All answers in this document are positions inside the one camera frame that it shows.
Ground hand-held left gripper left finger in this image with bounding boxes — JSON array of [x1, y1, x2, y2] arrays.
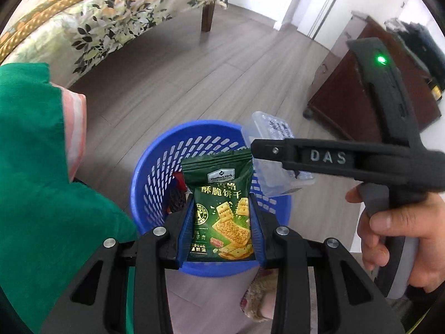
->
[[42, 195, 195, 334]]

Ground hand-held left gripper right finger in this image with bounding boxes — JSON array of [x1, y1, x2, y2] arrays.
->
[[248, 195, 406, 334]]

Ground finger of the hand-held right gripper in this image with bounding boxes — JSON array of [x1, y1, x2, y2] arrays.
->
[[250, 137, 364, 181]]

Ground clear plastic box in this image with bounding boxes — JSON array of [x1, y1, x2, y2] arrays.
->
[[241, 111, 317, 199]]

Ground gold foil wrappers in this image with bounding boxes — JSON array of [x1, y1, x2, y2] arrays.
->
[[181, 149, 254, 261]]

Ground twisted red wrapper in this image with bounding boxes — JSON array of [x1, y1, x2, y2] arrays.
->
[[173, 171, 188, 193]]

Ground blue plastic basket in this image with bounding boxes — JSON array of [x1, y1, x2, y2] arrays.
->
[[130, 121, 293, 279]]

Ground person's right hand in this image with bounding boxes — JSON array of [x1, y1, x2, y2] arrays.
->
[[346, 184, 445, 293]]

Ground dark wooden cabinet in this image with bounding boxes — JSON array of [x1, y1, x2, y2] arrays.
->
[[302, 12, 444, 144]]

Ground dark bottle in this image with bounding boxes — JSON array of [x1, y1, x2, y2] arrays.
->
[[427, 77, 444, 102]]

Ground fuzzy brown slipper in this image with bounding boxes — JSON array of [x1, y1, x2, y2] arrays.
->
[[240, 271, 280, 321]]

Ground dark clothes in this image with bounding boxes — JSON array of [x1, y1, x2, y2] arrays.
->
[[384, 17, 445, 85]]

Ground pink striped cloth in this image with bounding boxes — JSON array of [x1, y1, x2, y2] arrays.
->
[[61, 89, 87, 183]]

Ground green tablecloth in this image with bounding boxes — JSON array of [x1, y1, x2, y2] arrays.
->
[[0, 63, 140, 334]]

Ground floral covered bed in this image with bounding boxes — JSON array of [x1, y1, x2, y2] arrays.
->
[[7, 0, 230, 90]]

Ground bed with yellow blanket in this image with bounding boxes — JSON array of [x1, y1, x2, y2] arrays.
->
[[0, 0, 232, 65]]

